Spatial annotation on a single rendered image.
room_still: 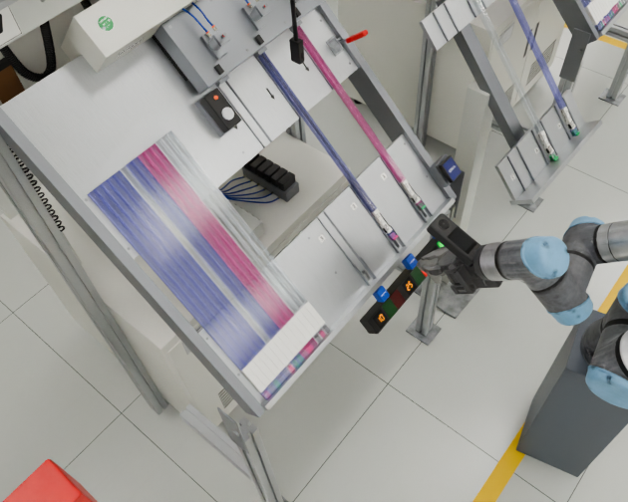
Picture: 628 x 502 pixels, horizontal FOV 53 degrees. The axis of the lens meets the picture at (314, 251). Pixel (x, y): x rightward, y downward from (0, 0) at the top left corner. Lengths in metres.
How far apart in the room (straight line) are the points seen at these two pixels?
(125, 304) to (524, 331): 1.30
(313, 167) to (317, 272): 0.50
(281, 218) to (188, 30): 0.59
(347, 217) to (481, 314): 0.96
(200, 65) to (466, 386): 1.32
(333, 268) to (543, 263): 0.43
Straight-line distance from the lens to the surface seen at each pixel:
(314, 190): 1.68
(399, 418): 2.01
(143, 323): 1.52
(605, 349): 1.34
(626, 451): 2.13
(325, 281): 1.31
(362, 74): 1.46
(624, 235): 1.26
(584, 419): 1.72
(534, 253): 1.16
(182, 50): 1.21
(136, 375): 1.86
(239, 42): 1.26
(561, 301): 1.23
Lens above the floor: 1.87
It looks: 54 degrees down
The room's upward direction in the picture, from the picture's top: 5 degrees counter-clockwise
